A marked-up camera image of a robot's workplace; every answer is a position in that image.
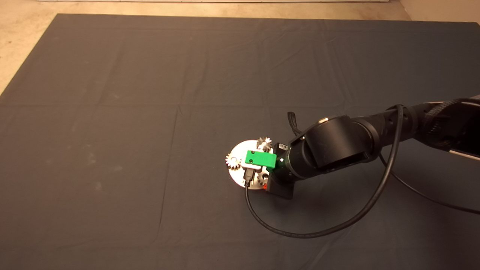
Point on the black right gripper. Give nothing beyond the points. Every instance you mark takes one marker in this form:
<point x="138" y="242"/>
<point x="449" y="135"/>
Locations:
<point x="281" y="187"/>

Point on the small steel planetary gear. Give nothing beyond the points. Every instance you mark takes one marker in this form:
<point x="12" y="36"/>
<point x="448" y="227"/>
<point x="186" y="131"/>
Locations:
<point x="232" y="161"/>
<point x="262" y="178"/>
<point x="264" y="143"/>

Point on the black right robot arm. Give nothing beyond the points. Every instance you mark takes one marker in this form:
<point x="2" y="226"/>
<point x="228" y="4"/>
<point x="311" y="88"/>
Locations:
<point x="337" y="146"/>

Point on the round metal carrier plate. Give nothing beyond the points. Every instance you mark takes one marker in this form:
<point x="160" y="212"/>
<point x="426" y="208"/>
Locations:
<point x="238" y="176"/>

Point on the dark grey table cloth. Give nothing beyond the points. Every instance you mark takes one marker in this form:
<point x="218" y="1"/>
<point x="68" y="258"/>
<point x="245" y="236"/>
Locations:
<point x="150" y="75"/>

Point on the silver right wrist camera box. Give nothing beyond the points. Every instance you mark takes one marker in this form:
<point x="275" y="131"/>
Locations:
<point x="252" y="167"/>

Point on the green right camera mount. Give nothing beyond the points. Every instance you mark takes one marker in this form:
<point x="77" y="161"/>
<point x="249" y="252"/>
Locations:
<point x="260" y="159"/>

